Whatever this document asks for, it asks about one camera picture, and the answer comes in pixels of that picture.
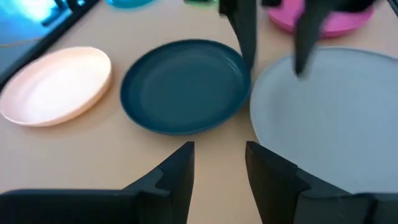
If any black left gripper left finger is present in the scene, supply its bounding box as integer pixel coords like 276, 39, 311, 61
0, 141, 196, 224

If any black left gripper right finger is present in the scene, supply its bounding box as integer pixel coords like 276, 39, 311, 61
244, 140, 398, 224

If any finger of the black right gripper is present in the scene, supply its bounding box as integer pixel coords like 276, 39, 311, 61
293, 0, 332, 78
218, 0, 258, 71

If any large magenta plastic plate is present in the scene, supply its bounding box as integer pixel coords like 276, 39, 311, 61
267, 0, 376, 40

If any small translucent green plate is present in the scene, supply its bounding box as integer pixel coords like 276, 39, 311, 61
183, 0, 218, 6

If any large green bowl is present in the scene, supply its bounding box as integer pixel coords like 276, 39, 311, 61
119, 39, 252, 136

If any small translucent teal plate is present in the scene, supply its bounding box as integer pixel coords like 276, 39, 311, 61
105, 0, 156, 9

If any large peach plastic plate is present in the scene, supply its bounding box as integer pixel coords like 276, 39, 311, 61
0, 45, 113, 128

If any large grey plastic plate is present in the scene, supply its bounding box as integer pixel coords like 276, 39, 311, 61
249, 46, 398, 195

